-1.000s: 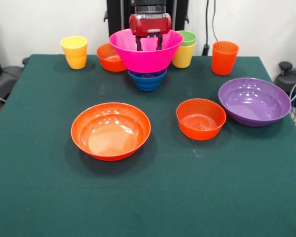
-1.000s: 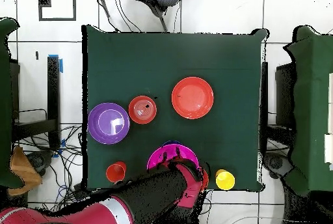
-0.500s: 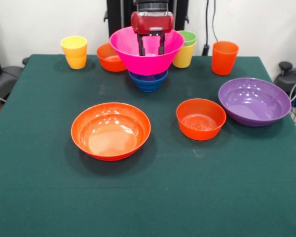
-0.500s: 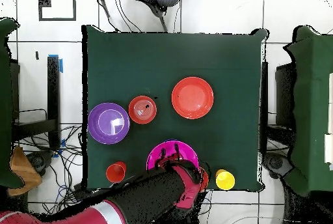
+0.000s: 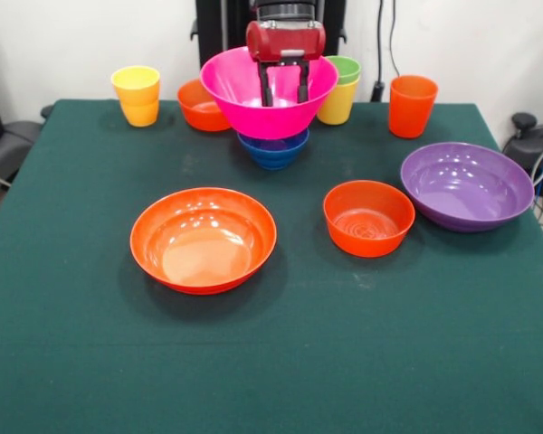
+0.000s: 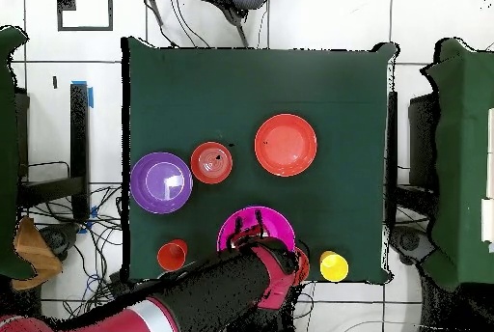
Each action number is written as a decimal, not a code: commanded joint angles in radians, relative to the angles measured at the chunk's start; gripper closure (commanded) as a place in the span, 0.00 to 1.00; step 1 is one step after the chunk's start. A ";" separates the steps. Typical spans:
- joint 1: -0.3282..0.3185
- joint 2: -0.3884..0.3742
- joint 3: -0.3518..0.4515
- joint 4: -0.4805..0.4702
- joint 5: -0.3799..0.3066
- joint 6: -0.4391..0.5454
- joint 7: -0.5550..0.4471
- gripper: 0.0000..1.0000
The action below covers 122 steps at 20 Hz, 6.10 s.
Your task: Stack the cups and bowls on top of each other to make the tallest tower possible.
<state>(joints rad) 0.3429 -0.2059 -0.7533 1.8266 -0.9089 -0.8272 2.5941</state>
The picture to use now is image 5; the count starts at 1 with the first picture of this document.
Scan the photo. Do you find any large pink plastic bowl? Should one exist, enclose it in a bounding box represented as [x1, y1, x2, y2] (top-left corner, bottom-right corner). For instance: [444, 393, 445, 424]
[199, 46, 339, 141]

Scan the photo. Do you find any purple plastic bowl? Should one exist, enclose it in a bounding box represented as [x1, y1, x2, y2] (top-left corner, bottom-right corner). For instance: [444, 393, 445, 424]
[399, 141, 536, 234]

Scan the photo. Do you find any yellow plastic cup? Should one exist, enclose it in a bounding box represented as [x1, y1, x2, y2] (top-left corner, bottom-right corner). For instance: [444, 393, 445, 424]
[110, 65, 161, 105]
[316, 74, 361, 127]

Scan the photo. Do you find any black stand base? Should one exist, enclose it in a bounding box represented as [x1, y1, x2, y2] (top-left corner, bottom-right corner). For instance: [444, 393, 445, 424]
[500, 112, 543, 200]
[0, 104, 55, 186]

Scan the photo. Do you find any thick black cable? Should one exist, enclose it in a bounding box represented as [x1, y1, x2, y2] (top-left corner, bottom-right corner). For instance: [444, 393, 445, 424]
[371, 0, 386, 103]

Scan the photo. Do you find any large orange plastic bowl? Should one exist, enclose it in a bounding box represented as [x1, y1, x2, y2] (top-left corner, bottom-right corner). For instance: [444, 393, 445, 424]
[129, 186, 278, 296]

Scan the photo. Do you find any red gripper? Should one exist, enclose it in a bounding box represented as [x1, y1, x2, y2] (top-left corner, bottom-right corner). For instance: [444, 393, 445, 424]
[245, 20, 327, 109]

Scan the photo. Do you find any blue plastic bowl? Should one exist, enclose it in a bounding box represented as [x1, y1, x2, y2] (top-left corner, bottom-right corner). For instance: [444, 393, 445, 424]
[236, 127, 311, 172]

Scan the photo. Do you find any dark green tablecloth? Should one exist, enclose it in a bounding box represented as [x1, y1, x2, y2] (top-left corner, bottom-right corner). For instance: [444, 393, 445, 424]
[0, 98, 543, 434]

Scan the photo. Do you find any thin black cable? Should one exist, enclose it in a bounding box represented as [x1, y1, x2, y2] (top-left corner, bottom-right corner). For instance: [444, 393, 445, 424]
[388, 0, 403, 78]

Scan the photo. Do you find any small orange plastic bowl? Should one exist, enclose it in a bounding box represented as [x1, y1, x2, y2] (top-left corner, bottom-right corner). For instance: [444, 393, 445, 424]
[322, 179, 416, 259]
[176, 78, 233, 133]

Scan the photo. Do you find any green plastic cup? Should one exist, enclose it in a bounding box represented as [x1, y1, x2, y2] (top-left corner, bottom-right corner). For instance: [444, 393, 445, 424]
[325, 55, 363, 86]

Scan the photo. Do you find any light orange plastic cup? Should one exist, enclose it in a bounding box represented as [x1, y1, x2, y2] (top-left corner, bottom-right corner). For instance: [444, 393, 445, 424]
[119, 97, 160, 128]

